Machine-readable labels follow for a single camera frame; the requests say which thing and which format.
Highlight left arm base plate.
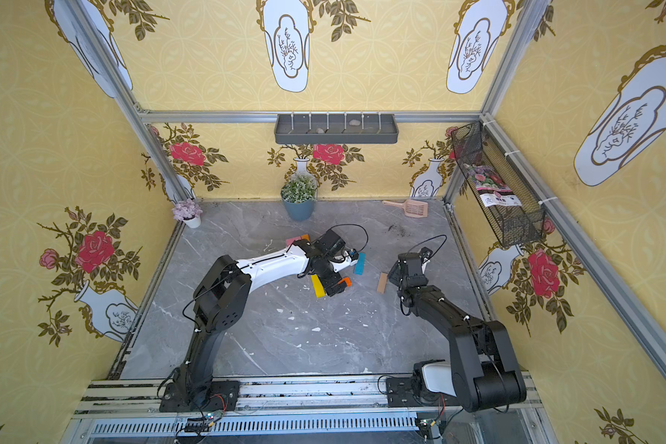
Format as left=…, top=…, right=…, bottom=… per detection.
left=159, top=380, right=241, bottom=413

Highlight black wire basket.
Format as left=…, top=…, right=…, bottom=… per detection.
left=449, top=122, right=546, bottom=247

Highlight flower seed packet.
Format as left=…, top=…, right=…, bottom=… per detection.
left=462, top=164, right=522, bottom=207

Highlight natural wood block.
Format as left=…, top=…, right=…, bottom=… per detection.
left=377, top=273, right=388, bottom=294

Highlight yellow block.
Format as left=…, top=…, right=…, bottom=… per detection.
left=311, top=275, right=326, bottom=299

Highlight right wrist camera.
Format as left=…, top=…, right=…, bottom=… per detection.
left=419, top=247, right=434, bottom=260

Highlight pink flowers in white pot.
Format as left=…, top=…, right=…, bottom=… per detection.
left=172, top=199, right=203, bottom=229

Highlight grey wall shelf tray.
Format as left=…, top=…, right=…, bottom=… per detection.
left=274, top=112, right=400, bottom=145

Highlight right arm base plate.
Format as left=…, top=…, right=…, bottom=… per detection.
left=384, top=374, right=460, bottom=407

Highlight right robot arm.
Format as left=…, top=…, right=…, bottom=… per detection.
left=388, top=248, right=527, bottom=413

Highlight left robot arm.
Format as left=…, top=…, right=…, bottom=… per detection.
left=161, top=229, right=361, bottom=412

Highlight teal block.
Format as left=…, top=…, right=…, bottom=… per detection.
left=353, top=253, right=366, bottom=276

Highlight aluminium rail frame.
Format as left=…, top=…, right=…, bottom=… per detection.
left=62, top=374, right=558, bottom=443

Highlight green plant in blue pot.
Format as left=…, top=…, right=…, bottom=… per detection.
left=280, top=174, right=317, bottom=222

